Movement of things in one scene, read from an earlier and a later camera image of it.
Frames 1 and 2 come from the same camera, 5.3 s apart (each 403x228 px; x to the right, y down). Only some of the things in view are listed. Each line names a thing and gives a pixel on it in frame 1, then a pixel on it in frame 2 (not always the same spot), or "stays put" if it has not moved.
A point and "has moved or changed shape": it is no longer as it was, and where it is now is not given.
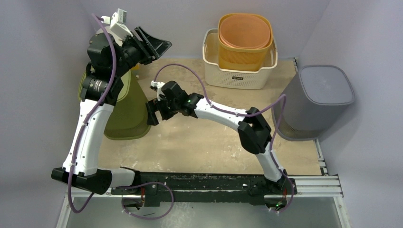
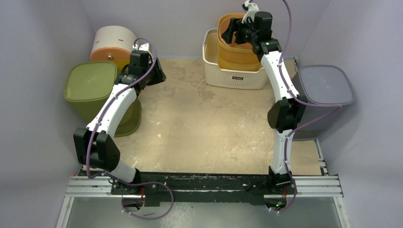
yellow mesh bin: x=233 y=58 stays put
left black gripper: x=154 y=47 to x=159 y=76
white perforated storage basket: x=217 y=79 stays put
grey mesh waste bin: x=316 y=99 stays put
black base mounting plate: x=153 y=186 stays put
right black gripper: x=161 y=108 to x=235 y=31
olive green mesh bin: x=128 y=119 has moved or changed shape
